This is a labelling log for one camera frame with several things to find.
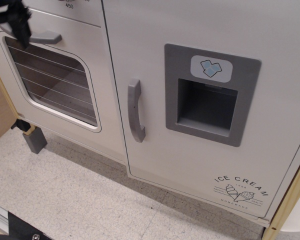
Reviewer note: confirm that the grey oven door handle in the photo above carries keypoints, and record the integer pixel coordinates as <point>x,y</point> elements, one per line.
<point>47,37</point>

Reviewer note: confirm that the white toy fridge door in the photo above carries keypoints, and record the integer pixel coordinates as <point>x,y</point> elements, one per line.
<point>249,180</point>

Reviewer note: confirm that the grey fridge door handle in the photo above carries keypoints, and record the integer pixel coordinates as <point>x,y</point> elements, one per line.
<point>133,95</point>

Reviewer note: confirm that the grey ice dispenser panel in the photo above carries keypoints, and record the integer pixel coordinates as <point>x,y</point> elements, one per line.
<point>208,94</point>

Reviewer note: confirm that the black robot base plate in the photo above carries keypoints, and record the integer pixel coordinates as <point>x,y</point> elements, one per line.
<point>18,229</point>

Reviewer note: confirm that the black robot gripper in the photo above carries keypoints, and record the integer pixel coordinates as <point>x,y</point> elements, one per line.
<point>17,15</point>

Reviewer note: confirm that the grey kitchen foot block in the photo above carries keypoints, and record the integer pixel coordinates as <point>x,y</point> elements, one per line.
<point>36,140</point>

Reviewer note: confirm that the white toy kitchen cabinet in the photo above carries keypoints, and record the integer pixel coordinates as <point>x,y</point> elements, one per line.
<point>83,11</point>

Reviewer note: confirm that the light wooden side frame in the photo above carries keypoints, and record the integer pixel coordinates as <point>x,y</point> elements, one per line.
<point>286,206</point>

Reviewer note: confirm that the white toy oven door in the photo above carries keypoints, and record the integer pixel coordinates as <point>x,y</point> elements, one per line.
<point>66,88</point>

